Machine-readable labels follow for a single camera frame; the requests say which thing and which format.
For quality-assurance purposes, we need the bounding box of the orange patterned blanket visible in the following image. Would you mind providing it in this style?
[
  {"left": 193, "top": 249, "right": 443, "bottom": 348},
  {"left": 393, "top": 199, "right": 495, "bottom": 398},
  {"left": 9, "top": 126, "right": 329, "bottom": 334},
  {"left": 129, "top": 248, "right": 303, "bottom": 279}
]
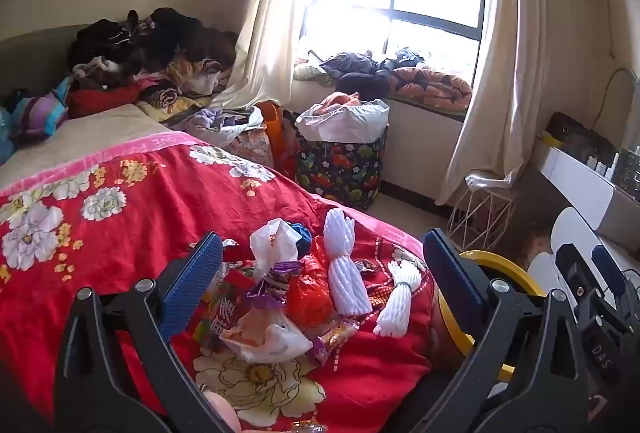
[{"left": 389, "top": 64, "right": 474, "bottom": 112}]

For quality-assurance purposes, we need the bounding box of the grey wall cable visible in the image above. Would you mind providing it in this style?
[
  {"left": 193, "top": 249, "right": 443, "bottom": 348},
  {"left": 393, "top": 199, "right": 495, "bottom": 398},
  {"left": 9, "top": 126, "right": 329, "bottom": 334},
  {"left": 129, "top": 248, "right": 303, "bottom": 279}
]
[{"left": 591, "top": 64, "right": 640, "bottom": 135}]

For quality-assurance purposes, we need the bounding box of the dark jacket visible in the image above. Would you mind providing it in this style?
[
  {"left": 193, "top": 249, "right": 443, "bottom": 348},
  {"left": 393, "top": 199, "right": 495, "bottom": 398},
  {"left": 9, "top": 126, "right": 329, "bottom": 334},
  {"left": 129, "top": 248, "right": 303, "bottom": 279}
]
[{"left": 319, "top": 50, "right": 397, "bottom": 90}]

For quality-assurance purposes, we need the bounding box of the brown floral quilt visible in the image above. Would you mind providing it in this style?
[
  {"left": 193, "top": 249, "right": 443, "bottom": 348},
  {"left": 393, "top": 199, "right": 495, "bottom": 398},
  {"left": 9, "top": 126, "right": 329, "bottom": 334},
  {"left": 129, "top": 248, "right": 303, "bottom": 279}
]
[{"left": 136, "top": 72, "right": 222, "bottom": 125}]

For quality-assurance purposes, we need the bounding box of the large white foam net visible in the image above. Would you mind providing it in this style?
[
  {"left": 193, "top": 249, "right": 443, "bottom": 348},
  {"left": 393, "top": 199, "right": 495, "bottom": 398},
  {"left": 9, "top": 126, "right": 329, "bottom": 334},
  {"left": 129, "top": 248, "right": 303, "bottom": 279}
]
[{"left": 323, "top": 207, "right": 374, "bottom": 317}]

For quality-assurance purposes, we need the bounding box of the pile of dark clothes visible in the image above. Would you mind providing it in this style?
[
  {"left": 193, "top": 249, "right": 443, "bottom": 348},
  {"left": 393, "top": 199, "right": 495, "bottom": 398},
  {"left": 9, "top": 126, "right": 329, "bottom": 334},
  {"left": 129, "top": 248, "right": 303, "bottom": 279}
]
[{"left": 67, "top": 7, "right": 239, "bottom": 89}]

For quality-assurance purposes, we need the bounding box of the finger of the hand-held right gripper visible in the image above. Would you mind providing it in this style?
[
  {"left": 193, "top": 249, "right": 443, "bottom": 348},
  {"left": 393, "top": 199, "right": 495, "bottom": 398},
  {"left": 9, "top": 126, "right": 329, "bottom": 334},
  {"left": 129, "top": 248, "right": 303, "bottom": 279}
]
[
  {"left": 591, "top": 244, "right": 629, "bottom": 300},
  {"left": 555, "top": 243, "right": 592, "bottom": 300}
]

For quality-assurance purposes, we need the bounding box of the blue purple striped cloth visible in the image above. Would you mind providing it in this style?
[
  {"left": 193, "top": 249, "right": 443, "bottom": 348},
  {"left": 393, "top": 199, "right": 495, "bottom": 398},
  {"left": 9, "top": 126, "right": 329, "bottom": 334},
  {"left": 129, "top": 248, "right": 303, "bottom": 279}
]
[{"left": 0, "top": 77, "right": 72, "bottom": 145}]

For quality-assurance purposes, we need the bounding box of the yellow round bin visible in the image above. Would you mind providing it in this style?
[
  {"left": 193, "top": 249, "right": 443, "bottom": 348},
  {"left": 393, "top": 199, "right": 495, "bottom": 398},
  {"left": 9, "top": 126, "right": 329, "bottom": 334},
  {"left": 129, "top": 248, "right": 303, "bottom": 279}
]
[{"left": 432, "top": 249, "right": 548, "bottom": 384}]

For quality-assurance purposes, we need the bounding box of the white vanity desk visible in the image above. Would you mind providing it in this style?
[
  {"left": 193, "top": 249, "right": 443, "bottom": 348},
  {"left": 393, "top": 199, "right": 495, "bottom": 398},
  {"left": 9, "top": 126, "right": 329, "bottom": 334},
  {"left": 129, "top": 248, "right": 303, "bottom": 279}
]
[{"left": 525, "top": 138, "right": 640, "bottom": 295}]

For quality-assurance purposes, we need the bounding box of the cream curtain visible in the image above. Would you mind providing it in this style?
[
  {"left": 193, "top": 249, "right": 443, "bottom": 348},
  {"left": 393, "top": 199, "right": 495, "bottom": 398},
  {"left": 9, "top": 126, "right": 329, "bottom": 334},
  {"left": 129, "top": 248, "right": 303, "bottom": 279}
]
[
  {"left": 434, "top": 0, "right": 552, "bottom": 207},
  {"left": 210, "top": 0, "right": 323, "bottom": 112}
]

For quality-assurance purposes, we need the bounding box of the large white plastic bag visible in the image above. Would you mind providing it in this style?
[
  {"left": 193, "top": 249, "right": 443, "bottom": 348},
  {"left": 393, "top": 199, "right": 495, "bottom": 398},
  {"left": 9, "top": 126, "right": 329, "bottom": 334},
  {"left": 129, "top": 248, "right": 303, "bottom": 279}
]
[{"left": 294, "top": 97, "right": 392, "bottom": 146}]

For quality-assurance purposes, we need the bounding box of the grey bed headboard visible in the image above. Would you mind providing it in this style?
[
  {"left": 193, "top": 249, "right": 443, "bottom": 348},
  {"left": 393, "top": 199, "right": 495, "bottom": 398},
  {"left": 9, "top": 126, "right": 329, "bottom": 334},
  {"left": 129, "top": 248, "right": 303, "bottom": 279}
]
[{"left": 0, "top": 24, "right": 126, "bottom": 95}]

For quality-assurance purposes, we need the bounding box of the red floral blanket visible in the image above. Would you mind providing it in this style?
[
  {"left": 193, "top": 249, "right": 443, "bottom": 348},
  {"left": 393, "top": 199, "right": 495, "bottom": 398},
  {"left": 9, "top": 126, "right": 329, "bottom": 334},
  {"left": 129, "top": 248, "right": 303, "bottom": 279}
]
[{"left": 0, "top": 133, "right": 441, "bottom": 433}]

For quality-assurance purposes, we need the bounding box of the orange candy wrapper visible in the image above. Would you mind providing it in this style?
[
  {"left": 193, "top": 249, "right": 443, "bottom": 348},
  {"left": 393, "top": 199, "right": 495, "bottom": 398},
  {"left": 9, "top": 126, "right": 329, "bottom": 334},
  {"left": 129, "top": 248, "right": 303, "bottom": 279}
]
[{"left": 304, "top": 317, "right": 362, "bottom": 367}]

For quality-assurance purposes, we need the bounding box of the red cloth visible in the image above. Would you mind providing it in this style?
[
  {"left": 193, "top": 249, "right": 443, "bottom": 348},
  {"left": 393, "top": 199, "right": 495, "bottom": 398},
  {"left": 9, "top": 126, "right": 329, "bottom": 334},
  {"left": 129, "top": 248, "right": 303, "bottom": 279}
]
[{"left": 66, "top": 82, "right": 142, "bottom": 120}]

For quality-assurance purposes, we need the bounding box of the red printed snack packet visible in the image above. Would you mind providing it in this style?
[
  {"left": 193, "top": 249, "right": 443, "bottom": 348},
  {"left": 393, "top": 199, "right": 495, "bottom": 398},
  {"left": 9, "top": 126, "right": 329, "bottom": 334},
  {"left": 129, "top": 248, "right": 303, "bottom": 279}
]
[{"left": 192, "top": 269, "right": 257, "bottom": 345}]

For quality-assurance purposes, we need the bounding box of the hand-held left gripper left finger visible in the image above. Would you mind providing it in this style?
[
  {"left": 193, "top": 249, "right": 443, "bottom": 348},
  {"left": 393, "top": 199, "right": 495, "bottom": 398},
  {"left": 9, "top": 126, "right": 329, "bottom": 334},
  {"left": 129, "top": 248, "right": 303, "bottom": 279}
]
[{"left": 52, "top": 231, "right": 241, "bottom": 433}]

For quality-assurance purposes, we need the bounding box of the red plastic bag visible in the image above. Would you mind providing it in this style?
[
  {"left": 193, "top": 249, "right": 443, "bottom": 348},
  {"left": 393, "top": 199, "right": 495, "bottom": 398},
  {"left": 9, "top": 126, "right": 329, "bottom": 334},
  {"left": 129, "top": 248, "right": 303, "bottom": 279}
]
[{"left": 285, "top": 237, "right": 337, "bottom": 328}]

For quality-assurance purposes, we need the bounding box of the pink floral bag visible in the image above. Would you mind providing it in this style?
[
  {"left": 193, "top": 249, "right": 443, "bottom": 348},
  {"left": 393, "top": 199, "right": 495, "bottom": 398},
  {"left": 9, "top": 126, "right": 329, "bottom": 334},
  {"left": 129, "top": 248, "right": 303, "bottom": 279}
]
[{"left": 226, "top": 124, "right": 277, "bottom": 170}]

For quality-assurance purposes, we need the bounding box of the purple snack wrapper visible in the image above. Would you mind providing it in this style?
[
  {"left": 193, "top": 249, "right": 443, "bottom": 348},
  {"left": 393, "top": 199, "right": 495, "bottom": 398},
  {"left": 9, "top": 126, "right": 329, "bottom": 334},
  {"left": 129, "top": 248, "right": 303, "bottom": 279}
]
[{"left": 244, "top": 260, "right": 304, "bottom": 310}]

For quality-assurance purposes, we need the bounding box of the group of cosmetic bottles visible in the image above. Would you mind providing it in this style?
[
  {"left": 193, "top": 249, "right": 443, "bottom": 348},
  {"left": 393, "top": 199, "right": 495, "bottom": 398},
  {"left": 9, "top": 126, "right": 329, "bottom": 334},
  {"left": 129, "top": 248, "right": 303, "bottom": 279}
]
[{"left": 586, "top": 147, "right": 640, "bottom": 200}]

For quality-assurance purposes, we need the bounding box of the orange bag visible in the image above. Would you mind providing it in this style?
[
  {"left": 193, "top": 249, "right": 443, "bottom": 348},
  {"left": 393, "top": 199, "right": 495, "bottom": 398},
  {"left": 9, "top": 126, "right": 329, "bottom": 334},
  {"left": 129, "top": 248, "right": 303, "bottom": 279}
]
[{"left": 256, "top": 100, "right": 287, "bottom": 165}]

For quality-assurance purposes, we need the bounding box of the pink cloth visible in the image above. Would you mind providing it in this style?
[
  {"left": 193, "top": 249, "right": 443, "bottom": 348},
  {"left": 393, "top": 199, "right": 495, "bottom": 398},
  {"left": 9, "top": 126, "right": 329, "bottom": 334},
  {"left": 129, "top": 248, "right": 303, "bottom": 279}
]
[{"left": 319, "top": 91, "right": 362, "bottom": 110}]

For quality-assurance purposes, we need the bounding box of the small white foam net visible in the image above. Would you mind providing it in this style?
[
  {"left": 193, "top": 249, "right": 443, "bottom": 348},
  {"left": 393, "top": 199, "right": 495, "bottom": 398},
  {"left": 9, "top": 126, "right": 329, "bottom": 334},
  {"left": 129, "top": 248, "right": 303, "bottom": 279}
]
[{"left": 372, "top": 260, "right": 424, "bottom": 339}]

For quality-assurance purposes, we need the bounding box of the cardboard box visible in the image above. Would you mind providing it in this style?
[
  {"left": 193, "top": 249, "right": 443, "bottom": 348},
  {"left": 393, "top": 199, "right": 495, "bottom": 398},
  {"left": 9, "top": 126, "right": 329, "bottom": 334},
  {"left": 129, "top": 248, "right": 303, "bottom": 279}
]
[{"left": 514, "top": 232, "right": 557, "bottom": 270}]

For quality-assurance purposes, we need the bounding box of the lilac cloth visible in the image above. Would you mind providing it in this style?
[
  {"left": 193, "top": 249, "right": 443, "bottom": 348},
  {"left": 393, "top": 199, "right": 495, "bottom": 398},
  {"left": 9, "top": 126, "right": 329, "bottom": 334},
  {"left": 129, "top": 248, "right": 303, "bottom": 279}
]
[{"left": 191, "top": 104, "right": 264, "bottom": 140}]

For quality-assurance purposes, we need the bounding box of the dinosaur print laundry basket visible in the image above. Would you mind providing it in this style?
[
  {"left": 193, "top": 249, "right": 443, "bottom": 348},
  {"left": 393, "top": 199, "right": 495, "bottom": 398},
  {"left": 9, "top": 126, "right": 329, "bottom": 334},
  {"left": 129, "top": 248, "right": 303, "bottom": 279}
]
[{"left": 294, "top": 122, "right": 389, "bottom": 212}]

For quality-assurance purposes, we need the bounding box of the white wire stool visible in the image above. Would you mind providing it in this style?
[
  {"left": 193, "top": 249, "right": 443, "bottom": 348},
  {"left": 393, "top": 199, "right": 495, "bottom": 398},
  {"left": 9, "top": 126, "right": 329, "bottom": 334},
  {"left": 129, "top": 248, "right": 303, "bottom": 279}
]
[{"left": 445, "top": 170, "right": 517, "bottom": 255}]

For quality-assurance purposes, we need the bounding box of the dark bag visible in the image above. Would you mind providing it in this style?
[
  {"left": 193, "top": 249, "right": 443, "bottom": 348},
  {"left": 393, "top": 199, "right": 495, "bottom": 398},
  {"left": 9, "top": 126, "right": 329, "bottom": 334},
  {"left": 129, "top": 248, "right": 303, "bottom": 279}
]
[{"left": 544, "top": 110, "right": 617, "bottom": 165}]

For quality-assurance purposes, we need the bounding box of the beige bed sheet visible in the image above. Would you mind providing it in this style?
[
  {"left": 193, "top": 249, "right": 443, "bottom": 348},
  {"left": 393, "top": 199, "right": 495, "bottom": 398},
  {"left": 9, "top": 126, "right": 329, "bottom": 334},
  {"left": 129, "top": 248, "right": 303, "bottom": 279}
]
[{"left": 0, "top": 102, "right": 202, "bottom": 195}]

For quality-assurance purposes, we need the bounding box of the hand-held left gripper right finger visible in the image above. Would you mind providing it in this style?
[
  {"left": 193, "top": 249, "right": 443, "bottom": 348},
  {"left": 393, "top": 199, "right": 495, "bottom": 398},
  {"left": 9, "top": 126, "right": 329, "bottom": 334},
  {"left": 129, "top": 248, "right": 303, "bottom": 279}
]
[{"left": 410, "top": 227, "right": 593, "bottom": 433}]

